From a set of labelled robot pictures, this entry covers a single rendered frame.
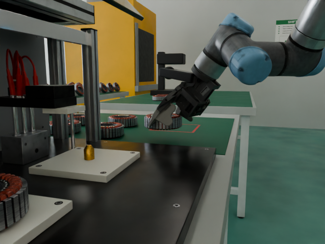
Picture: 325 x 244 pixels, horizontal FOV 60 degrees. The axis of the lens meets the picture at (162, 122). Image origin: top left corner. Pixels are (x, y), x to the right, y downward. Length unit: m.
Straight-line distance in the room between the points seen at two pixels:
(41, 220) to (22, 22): 0.35
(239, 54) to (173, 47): 5.14
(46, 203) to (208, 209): 0.22
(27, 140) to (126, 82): 3.47
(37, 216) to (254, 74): 0.46
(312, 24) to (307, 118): 5.08
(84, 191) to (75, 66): 4.01
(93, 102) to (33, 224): 0.44
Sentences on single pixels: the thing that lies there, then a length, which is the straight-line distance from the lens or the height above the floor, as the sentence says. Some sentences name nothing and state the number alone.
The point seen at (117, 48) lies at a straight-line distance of 4.09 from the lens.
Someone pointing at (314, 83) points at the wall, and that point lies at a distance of 5.66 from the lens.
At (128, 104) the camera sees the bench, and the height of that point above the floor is 0.74.
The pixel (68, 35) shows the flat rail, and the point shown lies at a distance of 0.67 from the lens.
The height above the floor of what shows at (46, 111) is 0.88.
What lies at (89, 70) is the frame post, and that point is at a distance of 0.74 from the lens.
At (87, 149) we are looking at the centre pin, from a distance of 0.55.
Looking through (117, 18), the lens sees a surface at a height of 1.71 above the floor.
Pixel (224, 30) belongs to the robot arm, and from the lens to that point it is 0.70.
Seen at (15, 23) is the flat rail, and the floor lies 1.02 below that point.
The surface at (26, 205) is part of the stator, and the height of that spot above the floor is 0.79.
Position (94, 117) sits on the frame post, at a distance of 0.74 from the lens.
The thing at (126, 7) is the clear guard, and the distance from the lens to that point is 0.32.
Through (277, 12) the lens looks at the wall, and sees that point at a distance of 5.67.
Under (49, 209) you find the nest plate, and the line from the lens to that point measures 0.37.
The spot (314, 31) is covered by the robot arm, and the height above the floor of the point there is 1.02.
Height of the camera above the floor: 0.94
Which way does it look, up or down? 9 degrees down
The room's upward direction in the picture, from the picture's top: straight up
